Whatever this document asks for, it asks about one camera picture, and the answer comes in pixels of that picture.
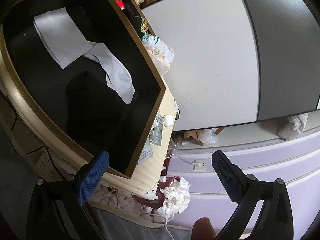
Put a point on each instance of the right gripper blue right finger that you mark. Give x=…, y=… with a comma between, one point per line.
x=230, y=175

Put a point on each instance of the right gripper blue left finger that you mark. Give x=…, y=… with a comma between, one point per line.
x=89, y=176

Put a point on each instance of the operator fingertip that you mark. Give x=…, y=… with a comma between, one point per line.
x=203, y=230

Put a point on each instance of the crumpled white tissue pile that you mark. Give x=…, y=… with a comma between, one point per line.
x=173, y=197

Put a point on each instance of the small foil packets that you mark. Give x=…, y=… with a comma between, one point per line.
x=155, y=138

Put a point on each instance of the white earbuds case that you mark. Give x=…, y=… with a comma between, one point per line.
x=168, y=120

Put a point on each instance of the light blue white sock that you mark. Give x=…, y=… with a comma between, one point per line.
x=118, y=77

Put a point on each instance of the near black tray gold rim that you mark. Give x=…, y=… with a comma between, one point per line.
x=72, y=109

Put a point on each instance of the black tray gold rim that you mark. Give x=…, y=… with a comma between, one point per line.
x=131, y=10
x=72, y=109

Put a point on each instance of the white sliding wardrobe door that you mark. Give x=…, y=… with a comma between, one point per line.
x=239, y=61

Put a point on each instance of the white folded cloth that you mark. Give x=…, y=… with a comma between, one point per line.
x=61, y=37

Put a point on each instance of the beige tissue pack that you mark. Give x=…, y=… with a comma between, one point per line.
x=162, y=57

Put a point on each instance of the green printed plastic bag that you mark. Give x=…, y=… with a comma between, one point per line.
x=149, y=41

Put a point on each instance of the black yellow shoe shine packet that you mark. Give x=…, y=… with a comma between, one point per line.
x=141, y=25

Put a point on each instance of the far black tray gold rim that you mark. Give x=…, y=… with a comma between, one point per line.
x=131, y=10

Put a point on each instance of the red white packet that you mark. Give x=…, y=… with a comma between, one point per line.
x=120, y=4

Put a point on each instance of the white wall socket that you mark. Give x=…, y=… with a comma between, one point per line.
x=200, y=165

